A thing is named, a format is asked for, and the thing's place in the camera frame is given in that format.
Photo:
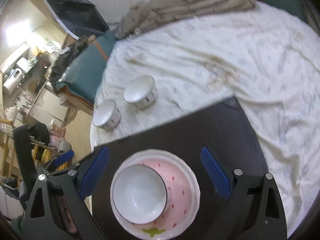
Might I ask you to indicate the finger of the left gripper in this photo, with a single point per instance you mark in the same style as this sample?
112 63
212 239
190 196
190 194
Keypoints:
60 160

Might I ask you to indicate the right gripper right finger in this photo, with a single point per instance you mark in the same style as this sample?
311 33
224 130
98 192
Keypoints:
216 173

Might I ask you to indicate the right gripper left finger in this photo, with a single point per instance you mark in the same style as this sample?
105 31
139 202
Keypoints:
91 169

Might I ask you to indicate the large pink strawberry plate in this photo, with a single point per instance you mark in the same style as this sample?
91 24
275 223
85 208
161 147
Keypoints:
183 190

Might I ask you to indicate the small white fish bowl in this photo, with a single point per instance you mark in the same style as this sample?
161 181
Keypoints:
107 115

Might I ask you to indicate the large white fish bowl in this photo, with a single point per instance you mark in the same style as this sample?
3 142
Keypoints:
141 92

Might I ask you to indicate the black garment on rack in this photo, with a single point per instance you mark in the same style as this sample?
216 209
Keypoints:
40 133

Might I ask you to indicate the dark brown leather mat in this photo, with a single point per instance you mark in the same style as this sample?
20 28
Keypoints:
223 128

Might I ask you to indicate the teal mattress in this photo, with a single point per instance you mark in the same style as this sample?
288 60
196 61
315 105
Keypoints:
84 74

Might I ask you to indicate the white appliance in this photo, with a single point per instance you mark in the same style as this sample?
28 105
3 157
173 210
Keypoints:
12 81

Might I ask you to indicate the white bear print bedsheet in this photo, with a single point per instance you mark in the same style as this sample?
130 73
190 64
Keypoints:
265 57

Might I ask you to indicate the beige floral quilt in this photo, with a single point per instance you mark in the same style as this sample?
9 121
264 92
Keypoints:
147 15

